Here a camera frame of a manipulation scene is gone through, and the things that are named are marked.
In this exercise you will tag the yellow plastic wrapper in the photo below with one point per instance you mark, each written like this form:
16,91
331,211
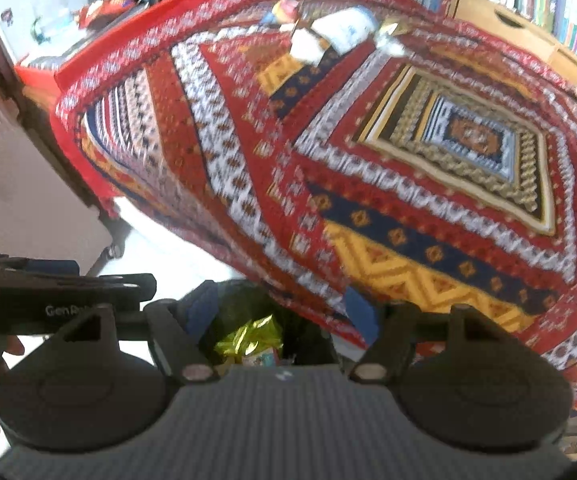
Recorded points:
248,335

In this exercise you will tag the small colourful wrapper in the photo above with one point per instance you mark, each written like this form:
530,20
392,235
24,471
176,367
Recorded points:
281,10

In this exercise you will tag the silver foil wrapper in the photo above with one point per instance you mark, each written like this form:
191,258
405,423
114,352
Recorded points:
392,48

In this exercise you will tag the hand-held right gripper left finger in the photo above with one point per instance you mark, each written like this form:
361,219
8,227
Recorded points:
201,305

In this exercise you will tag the wooden drawer cabinet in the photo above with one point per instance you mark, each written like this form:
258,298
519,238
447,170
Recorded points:
518,35

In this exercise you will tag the black bag trash bin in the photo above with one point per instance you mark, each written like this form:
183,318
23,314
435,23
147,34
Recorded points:
298,340

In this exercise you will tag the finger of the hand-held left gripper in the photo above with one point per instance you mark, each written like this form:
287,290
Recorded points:
118,290
18,265

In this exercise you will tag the gold foil wrapper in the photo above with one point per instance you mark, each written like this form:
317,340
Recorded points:
393,27

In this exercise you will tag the white paper wrapper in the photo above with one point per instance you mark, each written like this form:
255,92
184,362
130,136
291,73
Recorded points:
308,45

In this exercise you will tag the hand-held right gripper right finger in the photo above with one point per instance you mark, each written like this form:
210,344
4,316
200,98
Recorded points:
363,315

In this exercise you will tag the white blue tissue packet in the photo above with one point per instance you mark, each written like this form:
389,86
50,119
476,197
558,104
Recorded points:
348,27

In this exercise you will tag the clear glass cup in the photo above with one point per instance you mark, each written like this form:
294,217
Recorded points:
53,30

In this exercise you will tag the red patterned tablecloth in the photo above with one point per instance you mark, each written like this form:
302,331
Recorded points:
418,210

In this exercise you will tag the red snack packet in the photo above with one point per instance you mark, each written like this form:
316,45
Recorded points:
103,7

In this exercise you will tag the beige ribbed suitcase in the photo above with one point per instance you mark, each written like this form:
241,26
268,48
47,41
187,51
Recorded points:
18,185

